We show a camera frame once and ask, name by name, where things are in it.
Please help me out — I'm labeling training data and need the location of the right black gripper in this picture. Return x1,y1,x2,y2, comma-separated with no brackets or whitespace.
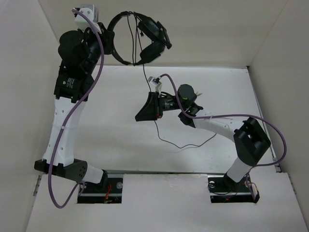
136,91,185,121

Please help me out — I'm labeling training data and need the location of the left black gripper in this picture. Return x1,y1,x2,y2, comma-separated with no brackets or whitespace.
78,22,115,73

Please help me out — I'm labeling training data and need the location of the black headset cable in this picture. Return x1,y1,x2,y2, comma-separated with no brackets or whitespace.
126,12,217,149

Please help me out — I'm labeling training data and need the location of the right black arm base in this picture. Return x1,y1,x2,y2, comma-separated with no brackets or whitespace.
207,175,260,203

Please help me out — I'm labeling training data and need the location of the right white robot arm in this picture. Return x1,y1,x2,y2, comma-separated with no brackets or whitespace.
135,84,271,190

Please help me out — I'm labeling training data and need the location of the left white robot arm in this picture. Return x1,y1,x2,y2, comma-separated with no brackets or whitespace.
34,28,108,192

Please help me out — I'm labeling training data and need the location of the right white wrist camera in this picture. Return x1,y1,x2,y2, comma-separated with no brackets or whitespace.
148,76,162,94

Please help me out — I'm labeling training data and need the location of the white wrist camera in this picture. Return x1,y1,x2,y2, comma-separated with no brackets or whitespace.
148,76,162,94
74,4,98,29

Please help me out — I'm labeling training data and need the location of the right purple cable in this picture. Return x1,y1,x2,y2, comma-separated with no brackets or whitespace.
158,73,288,201

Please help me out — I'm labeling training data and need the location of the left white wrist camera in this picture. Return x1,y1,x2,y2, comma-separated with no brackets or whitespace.
74,4,98,29

